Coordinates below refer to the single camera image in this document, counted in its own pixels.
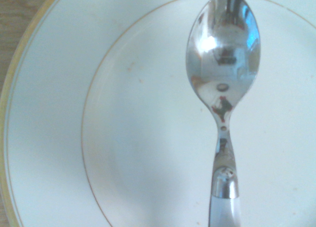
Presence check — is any spoon with white handle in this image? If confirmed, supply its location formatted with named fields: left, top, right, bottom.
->
left=185, top=0, right=262, bottom=227

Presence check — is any white plate with gold rim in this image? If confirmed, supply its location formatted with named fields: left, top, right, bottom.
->
left=0, top=0, right=316, bottom=227

